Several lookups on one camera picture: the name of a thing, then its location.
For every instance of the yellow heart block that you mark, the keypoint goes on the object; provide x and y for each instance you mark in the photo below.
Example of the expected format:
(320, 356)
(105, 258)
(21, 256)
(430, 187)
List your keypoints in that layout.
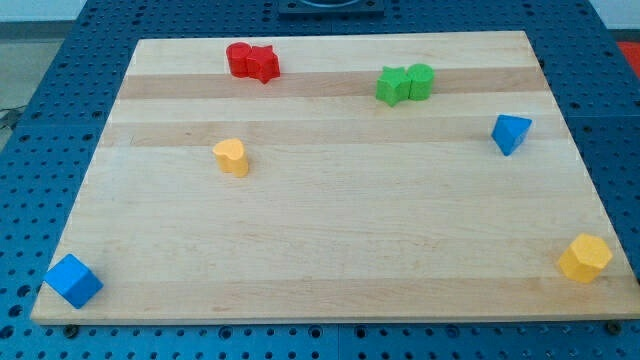
(231, 157)

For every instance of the red star block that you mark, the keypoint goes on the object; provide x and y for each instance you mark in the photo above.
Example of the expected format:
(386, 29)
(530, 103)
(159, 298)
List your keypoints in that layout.
(262, 63)

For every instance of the green cylinder block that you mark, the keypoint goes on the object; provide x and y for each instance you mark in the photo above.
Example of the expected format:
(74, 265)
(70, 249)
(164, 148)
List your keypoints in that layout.
(422, 78)

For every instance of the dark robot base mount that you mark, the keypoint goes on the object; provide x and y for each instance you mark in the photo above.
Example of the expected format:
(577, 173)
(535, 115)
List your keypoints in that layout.
(296, 8)

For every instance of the green star block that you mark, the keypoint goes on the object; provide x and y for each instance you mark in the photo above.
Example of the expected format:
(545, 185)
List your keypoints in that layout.
(393, 85)

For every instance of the blue cube block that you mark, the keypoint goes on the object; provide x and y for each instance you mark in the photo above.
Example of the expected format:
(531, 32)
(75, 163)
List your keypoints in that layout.
(73, 280)

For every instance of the blue triangle block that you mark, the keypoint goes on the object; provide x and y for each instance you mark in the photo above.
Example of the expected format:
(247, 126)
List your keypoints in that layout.
(509, 132)

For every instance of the yellow hexagon block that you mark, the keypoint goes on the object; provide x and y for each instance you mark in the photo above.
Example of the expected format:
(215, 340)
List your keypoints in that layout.
(585, 258)

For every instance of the wooden board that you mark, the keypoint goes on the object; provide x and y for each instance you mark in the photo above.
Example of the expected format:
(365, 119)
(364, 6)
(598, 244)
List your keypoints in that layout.
(352, 210)

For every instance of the red cylinder block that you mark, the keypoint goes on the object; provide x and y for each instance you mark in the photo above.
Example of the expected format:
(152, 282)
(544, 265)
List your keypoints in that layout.
(237, 54)

